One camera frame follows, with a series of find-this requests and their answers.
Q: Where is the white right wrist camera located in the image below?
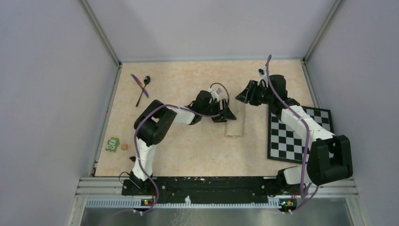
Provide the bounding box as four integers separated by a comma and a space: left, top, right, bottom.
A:
258, 66, 267, 77

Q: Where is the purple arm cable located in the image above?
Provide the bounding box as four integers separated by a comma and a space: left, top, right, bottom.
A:
265, 54, 320, 215
133, 82, 231, 216

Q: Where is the black spoon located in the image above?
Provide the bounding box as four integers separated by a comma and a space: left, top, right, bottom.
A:
136, 76, 151, 107

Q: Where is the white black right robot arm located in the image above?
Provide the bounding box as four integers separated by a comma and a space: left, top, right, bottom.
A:
235, 75, 353, 194

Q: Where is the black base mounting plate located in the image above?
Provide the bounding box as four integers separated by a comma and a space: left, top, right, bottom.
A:
121, 177, 300, 204

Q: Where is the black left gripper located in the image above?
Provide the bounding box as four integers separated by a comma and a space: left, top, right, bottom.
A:
201, 98, 236, 122

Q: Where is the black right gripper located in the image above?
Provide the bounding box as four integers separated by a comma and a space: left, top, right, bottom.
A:
235, 80, 274, 106

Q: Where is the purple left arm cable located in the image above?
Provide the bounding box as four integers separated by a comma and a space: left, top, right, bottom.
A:
133, 82, 231, 216

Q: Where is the cream cloth napkin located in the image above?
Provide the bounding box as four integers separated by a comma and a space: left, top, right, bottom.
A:
224, 102, 246, 139

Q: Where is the black white checkerboard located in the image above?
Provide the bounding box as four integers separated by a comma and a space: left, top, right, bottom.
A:
267, 106, 334, 164

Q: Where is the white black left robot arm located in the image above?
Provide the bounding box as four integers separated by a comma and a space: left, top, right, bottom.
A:
129, 89, 237, 195

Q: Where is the green white small package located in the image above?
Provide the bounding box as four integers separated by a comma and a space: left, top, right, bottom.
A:
105, 137, 120, 153

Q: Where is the iridescent purple knife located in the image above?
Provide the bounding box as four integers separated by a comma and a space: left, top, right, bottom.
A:
131, 74, 149, 98

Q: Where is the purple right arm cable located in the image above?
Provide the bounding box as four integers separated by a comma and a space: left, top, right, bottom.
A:
265, 54, 320, 215

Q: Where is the small tan block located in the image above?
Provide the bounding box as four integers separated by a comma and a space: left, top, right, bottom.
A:
121, 144, 128, 151

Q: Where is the aluminium front rail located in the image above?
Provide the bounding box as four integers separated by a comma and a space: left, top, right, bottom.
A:
74, 175, 359, 209

